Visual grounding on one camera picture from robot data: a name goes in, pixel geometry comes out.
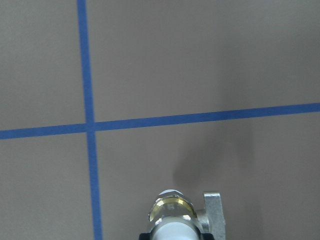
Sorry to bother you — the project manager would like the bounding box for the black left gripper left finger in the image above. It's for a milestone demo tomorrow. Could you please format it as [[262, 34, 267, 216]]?
[[138, 232, 152, 240]]

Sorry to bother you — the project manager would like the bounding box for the white PPR brass valve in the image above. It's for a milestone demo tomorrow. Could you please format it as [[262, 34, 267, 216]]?
[[146, 189, 226, 240]]

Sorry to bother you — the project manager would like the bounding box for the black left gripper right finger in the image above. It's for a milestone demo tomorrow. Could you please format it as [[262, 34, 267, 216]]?
[[199, 233, 214, 240]]

